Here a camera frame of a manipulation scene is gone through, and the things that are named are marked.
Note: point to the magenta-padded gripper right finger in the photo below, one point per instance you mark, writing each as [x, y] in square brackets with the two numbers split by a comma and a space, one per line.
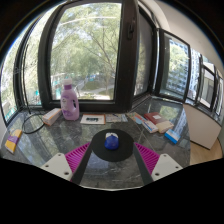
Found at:
[149, 159]

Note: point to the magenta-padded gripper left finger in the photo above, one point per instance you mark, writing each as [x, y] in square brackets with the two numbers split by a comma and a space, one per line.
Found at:
[76, 159]

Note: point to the blue and white computer mouse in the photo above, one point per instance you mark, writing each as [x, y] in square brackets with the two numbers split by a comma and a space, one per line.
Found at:
[111, 142]

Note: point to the black round mouse pad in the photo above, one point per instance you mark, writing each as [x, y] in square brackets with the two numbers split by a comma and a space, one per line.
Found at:
[125, 150]

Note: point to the white and blue box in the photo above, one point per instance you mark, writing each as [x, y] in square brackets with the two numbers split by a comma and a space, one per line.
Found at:
[150, 126]

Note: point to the cream book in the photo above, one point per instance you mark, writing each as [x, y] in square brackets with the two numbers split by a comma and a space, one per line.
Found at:
[165, 126]

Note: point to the red book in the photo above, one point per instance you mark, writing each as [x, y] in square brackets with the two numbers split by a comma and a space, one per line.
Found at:
[155, 117]

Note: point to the white booklet with dark picture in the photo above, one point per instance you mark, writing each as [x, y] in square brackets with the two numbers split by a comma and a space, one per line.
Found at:
[92, 119]

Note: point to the colourful pamphlet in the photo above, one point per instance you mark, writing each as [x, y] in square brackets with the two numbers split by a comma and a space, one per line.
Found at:
[136, 117]

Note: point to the white and orange cardboard box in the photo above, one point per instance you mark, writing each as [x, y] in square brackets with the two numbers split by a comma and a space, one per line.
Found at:
[51, 116]

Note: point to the printed paper map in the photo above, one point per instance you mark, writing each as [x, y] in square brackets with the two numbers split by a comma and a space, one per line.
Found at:
[116, 118]

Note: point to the purple detergent bottle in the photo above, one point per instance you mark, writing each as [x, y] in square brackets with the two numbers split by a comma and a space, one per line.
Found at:
[69, 103]

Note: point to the yellow and purple packet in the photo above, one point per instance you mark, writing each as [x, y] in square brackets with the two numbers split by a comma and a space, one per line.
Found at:
[13, 141]

